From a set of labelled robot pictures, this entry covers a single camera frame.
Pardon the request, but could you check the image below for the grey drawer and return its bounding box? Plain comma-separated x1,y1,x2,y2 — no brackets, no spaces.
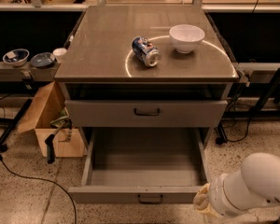
69,128,209,204
65,100,227,128

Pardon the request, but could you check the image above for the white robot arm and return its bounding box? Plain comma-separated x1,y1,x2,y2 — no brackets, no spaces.
193,153,280,217

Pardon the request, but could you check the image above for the grey top drawer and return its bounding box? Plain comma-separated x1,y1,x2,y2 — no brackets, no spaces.
65,100,227,128

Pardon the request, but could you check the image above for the grey metal drawer cabinet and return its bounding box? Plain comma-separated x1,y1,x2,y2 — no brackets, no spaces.
54,4,240,133

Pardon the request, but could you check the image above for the black metal stand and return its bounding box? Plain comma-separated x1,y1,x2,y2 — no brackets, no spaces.
223,66,280,119

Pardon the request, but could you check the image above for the blue crushed soda can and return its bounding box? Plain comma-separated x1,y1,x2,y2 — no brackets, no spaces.
132,36,161,67

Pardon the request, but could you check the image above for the white ceramic bowl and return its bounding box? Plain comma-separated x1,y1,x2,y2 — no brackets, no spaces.
169,24,205,54

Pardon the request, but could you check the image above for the open wooden box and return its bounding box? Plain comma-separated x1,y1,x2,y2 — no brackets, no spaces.
18,82,85,158

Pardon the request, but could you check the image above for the small white cup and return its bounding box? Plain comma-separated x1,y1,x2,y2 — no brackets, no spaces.
53,48,67,63

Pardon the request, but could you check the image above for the black pole on floor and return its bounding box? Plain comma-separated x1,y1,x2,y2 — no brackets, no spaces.
0,99,32,152

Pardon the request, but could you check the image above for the dark blue bowl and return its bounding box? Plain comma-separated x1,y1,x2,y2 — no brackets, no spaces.
30,52,55,68

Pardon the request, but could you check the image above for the blue white patterned bowl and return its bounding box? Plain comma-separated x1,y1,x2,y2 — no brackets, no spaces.
3,49,30,67

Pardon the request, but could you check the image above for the black cable right of cabinet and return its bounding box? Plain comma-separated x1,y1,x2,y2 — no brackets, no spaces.
215,84,256,146

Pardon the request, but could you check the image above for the black handled hammer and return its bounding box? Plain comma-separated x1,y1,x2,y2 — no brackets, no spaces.
45,120,66,164

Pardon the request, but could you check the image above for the black floor cable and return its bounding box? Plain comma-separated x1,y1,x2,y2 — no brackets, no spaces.
0,152,77,224

